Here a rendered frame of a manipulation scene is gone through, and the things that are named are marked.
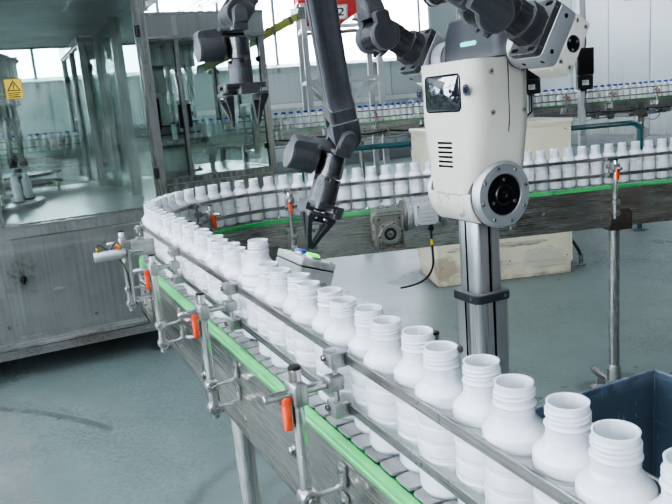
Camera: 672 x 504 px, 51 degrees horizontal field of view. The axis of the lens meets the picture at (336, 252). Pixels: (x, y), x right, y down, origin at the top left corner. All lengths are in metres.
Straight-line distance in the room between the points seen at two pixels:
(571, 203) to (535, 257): 2.53
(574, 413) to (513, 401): 0.06
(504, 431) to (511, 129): 1.10
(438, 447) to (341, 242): 2.10
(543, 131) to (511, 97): 3.83
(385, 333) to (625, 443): 0.35
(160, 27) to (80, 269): 2.68
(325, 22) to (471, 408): 0.86
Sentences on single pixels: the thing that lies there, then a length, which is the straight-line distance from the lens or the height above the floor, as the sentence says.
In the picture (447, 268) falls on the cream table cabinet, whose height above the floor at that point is 0.14.
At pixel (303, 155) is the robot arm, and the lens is 1.43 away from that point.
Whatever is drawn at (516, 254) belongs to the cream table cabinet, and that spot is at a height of 0.19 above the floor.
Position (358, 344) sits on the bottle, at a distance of 0.90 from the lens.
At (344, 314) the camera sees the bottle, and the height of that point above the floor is 1.15.
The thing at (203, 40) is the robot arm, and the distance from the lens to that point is 1.67.
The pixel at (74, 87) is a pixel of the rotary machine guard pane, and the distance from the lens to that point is 4.33.
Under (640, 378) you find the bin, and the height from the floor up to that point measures 0.94.
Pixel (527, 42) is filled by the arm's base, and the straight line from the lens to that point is 1.53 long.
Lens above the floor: 1.42
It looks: 12 degrees down
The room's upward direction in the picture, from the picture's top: 5 degrees counter-clockwise
